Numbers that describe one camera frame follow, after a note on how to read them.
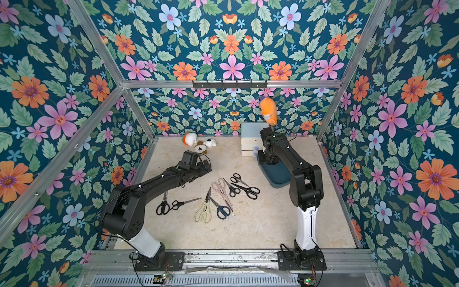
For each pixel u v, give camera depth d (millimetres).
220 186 975
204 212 873
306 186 538
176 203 907
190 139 1124
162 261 665
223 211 883
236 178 996
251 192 935
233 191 953
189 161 733
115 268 738
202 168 841
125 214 460
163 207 885
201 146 1108
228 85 935
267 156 816
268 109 961
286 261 734
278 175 1029
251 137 996
